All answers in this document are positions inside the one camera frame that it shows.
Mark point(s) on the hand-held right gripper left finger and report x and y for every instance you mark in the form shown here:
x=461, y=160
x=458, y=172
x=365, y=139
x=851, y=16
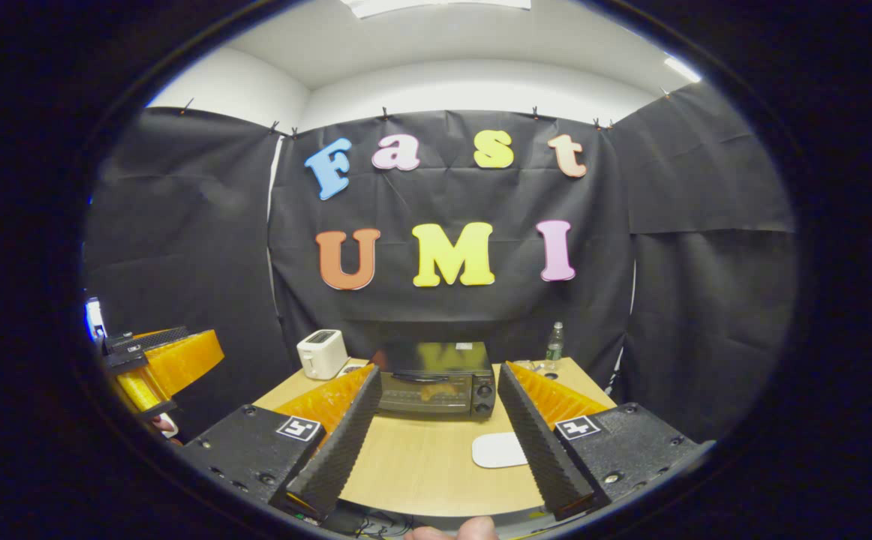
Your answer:
x=338, y=450

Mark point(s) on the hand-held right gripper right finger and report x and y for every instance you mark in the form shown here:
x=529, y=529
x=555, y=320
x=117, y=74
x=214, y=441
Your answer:
x=545, y=450

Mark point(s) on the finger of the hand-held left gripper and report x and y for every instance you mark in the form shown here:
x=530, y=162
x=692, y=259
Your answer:
x=139, y=390
x=184, y=360

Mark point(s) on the golden brown bread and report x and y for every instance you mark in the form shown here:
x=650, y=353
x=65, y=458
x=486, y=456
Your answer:
x=437, y=393

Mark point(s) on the black electric oven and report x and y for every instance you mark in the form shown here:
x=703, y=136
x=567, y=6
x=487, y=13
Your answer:
x=436, y=360

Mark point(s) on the white plate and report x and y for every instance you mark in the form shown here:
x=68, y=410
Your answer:
x=497, y=450

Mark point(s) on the white divided snack dish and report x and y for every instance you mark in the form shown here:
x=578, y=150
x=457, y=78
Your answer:
x=351, y=369

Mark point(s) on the white toaster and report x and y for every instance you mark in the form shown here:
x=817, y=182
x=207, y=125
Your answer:
x=322, y=355

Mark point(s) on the clear plastic water bottle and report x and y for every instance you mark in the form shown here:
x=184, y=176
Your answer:
x=554, y=349

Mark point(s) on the black backdrop cloth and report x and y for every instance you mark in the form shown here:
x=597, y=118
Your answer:
x=181, y=225

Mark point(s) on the ceiling light panel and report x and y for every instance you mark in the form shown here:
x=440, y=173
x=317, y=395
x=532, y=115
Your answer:
x=682, y=69
x=436, y=6

